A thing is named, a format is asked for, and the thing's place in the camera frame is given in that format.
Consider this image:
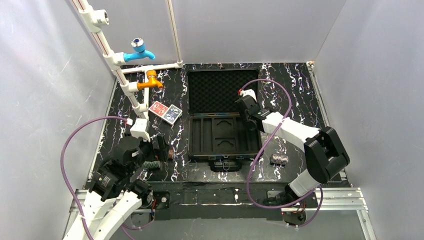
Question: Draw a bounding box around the brown poker chip stack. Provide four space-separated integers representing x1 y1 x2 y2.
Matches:
168 149 175 160

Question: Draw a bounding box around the green poker chip stack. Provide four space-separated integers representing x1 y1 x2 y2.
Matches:
142 160 161 170

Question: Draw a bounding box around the blue orange poker chip stack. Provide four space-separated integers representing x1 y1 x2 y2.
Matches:
269 154 289 166

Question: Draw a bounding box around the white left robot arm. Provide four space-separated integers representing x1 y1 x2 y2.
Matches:
63 134 174 240

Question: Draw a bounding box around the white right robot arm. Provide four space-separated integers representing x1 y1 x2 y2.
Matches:
235 95 350 208

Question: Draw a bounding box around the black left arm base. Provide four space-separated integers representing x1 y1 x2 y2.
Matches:
125 179 171 219

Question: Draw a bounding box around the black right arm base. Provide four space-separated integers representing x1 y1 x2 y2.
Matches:
264 185 309 229

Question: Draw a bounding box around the blue playing card deck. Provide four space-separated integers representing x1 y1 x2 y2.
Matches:
162 104 183 125

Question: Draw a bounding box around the black foam-lined poker case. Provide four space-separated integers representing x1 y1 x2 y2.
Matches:
186 68 262 172

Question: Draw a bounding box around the red playing card deck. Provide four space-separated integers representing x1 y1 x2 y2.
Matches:
148 101 169 118

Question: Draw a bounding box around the orange plastic faucet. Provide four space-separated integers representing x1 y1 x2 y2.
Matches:
136 69 164 90

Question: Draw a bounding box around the blue plastic faucet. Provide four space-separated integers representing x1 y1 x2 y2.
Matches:
123 37 156 63

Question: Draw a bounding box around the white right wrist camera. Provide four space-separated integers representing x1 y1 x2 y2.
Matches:
238 89 257 102

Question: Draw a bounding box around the aluminium front rail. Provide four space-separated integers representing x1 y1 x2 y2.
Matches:
62 188 379 240

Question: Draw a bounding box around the white PVC pipe frame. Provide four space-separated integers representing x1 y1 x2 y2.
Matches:
71 0 184 120

